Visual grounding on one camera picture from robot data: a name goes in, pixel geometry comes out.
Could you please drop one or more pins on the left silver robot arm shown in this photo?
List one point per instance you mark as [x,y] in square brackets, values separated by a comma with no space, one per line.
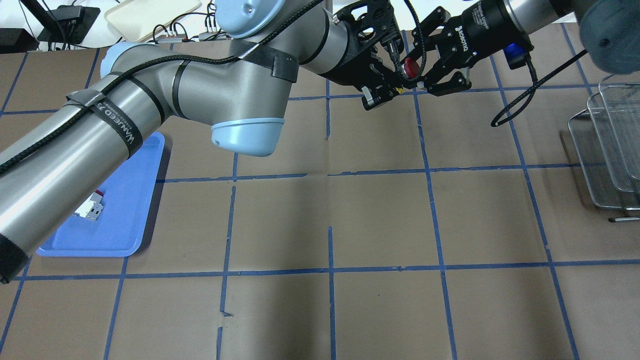
[47,174]

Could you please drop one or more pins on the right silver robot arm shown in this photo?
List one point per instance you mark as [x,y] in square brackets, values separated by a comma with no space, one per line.
[609,30]

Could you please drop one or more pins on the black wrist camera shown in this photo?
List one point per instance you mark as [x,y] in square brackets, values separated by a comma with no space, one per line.
[517,55]

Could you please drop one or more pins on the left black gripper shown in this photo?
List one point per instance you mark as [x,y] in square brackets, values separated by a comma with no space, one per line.
[353,61]

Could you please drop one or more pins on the red emergency stop button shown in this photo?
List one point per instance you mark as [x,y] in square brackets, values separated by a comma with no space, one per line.
[408,70]

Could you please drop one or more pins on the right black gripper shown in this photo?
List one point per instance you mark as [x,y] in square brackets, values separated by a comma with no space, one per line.
[484,25]

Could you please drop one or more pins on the blue plastic tray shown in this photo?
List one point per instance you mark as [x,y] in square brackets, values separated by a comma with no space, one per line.
[119,228]

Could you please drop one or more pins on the white circuit breaker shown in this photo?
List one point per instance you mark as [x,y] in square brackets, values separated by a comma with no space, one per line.
[92,207]

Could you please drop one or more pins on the silver wire mesh shelf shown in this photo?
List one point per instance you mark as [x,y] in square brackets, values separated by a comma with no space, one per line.
[606,137]

